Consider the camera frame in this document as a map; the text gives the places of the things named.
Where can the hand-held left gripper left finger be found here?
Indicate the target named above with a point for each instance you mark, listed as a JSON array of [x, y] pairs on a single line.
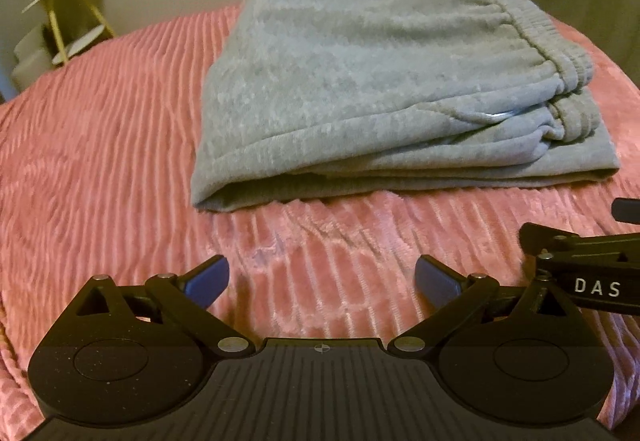
[[209, 282]]

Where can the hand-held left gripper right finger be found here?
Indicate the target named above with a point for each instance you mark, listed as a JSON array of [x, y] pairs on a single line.
[[434, 282]]

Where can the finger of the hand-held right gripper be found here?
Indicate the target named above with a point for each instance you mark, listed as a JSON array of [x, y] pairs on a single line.
[[627, 211], [565, 236]]

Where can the grey sweat pants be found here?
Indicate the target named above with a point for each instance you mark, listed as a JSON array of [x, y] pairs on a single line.
[[380, 91]]

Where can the pink ribbed blanket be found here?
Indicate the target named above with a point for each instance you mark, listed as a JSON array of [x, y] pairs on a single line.
[[110, 151]]

